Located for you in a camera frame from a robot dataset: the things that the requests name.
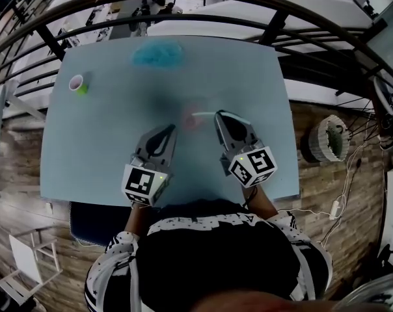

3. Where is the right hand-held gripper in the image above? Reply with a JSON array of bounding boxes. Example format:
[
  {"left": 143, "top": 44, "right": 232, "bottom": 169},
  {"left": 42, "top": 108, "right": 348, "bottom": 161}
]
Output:
[{"left": 214, "top": 110, "right": 279, "bottom": 189}]

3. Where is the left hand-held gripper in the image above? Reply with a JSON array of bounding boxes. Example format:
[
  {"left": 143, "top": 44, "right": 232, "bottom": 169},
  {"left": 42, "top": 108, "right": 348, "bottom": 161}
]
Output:
[{"left": 121, "top": 123, "right": 178, "bottom": 207}]

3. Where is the white bendy straw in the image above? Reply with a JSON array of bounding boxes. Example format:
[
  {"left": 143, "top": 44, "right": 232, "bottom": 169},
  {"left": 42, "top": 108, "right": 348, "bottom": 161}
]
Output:
[{"left": 190, "top": 110, "right": 251, "bottom": 125}]

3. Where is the clear pink cup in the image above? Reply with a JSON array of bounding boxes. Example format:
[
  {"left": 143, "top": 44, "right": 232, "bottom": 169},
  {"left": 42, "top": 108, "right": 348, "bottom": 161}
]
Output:
[{"left": 180, "top": 104, "right": 210, "bottom": 131}]

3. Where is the person's right forearm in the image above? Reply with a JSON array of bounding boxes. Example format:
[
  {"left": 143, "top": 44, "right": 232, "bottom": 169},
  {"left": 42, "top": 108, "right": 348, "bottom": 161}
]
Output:
[{"left": 244, "top": 186, "right": 279, "bottom": 220}]

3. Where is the person's left forearm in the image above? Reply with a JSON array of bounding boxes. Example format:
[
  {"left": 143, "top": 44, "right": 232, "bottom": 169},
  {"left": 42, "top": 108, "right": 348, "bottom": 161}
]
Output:
[{"left": 124, "top": 202, "right": 154, "bottom": 237}]

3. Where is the green paper cup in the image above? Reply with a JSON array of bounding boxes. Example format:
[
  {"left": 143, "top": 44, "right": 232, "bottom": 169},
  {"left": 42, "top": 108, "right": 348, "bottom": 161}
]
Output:
[{"left": 68, "top": 73, "right": 88, "bottom": 96}]

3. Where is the blue fluffy cloth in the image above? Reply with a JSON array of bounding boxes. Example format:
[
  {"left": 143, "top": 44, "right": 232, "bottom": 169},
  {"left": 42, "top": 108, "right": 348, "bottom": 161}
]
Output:
[{"left": 131, "top": 40, "right": 184, "bottom": 68}]

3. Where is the woven grey basket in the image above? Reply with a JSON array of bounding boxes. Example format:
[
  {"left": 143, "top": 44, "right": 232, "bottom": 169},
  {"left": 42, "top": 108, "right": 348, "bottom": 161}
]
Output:
[{"left": 302, "top": 114, "right": 351, "bottom": 164}]

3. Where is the dark blue chair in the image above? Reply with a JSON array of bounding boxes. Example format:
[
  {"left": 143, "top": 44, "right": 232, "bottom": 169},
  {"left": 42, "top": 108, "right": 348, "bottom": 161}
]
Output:
[{"left": 68, "top": 201, "right": 135, "bottom": 248}]

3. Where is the black and white shirt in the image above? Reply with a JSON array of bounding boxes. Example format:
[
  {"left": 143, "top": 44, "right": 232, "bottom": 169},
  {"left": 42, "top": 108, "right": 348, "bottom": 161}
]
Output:
[{"left": 84, "top": 198, "right": 334, "bottom": 312}]

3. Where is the bicycle wheel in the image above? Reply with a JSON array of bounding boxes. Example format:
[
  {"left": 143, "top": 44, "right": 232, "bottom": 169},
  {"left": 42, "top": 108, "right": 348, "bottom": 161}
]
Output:
[{"left": 336, "top": 75, "right": 393, "bottom": 142}]

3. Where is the black metal railing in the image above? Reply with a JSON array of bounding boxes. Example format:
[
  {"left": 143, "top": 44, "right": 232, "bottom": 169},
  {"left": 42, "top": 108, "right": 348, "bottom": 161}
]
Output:
[{"left": 0, "top": 0, "right": 393, "bottom": 110}]

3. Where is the person's face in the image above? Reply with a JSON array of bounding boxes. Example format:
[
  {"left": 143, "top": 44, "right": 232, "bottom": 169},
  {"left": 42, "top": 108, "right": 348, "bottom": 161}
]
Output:
[{"left": 189, "top": 291, "right": 347, "bottom": 312}]

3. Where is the black office chair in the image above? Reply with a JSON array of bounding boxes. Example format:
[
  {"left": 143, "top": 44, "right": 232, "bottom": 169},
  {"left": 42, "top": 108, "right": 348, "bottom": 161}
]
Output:
[{"left": 377, "top": 244, "right": 393, "bottom": 272}]

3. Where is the white cable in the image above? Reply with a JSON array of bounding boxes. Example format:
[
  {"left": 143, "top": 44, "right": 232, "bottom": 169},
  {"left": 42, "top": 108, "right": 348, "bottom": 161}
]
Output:
[{"left": 276, "top": 208, "right": 332, "bottom": 216}]

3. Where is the white power strip with cable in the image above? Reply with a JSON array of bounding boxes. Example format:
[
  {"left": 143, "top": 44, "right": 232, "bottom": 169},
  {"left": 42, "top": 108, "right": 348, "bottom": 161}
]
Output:
[{"left": 319, "top": 157, "right": 363, "bottom": 246}]

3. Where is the white frame stool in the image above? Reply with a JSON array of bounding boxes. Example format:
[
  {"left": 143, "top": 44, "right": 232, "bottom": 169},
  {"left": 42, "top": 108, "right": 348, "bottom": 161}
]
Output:
[{"left": 7, "top": 227, "right": 64, "bottom": 284}]

